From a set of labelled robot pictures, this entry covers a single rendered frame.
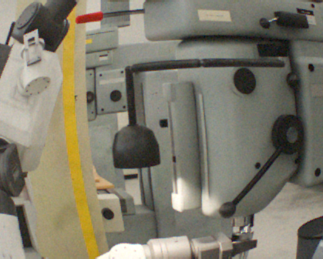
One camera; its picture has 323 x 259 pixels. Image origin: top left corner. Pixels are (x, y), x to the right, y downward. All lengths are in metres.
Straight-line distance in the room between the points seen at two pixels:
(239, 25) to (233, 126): 0.17
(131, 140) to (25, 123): 0.29
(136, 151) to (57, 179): 1.82
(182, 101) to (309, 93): 0.25
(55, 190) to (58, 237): 0.26
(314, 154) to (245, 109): 0.18
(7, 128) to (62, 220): 1.68
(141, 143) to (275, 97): 0.24
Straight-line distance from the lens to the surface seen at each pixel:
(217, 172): 1.01
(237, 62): 0.89
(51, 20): 1.35
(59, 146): 2.76
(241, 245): 1.12
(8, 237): 1.09
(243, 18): 0.99
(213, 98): 1.00
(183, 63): 0.88
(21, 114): 1.18
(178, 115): 1.04
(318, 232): 3.42
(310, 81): 1.05
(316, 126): 1.06
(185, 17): 0.95
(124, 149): 0.97
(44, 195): 2.77
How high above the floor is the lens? 1.58
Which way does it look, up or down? 5 degrees down
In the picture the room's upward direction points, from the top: 5 degrees counter-clockwise
